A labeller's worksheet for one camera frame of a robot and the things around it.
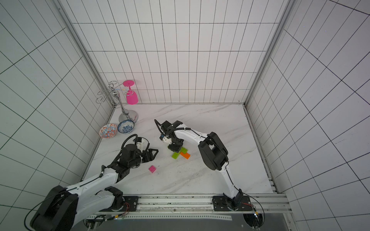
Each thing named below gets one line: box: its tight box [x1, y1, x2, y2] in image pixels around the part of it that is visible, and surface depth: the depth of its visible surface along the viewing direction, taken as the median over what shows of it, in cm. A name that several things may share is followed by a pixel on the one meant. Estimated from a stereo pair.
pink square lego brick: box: [148, 165, 157, 174], surface depth 86 cm
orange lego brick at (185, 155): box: [179, 151, 191, 160], surface depth 92 cm
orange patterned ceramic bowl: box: [99, 123, 119, 139], surface depth 102 cm
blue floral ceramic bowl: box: [117, 119, 135, 135], surface depth 105 cm
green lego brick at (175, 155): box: [171, 152, 180, 160], surface depth 91 cm
